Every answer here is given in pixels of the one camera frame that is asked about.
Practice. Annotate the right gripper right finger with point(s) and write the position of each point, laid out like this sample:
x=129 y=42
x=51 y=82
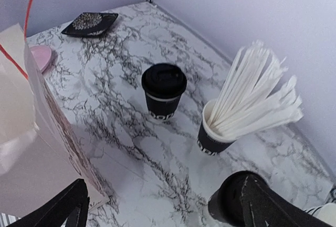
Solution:
x=263 y=207

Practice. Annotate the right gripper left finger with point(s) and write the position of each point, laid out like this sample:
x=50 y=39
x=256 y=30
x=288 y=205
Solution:
x=69 y=207

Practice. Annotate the black plastic cup lid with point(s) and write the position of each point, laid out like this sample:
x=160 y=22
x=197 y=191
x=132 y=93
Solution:
x=164 y=81
x=234 y=182

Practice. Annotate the white paper takeout bag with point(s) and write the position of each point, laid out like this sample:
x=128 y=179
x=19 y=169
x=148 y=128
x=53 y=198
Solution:
x=40 y=153

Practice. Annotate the black cup holding straws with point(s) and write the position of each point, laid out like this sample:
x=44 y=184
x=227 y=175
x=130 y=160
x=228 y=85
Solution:
x=208 y=141

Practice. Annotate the single black paper coffee cup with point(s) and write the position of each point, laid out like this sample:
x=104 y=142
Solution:
x=161 y=109

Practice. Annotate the stack of paper coffee cups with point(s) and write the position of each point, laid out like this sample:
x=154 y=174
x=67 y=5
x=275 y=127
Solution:
x=325 y=212

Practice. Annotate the bundle of white paper straws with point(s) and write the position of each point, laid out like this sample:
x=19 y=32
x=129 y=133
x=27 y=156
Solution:
x=248 y=101

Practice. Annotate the pink round plate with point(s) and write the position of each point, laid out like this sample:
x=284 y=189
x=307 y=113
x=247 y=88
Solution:
x=42 y=55

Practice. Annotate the black floral patterned tray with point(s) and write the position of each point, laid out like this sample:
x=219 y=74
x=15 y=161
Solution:
x=89 y=24

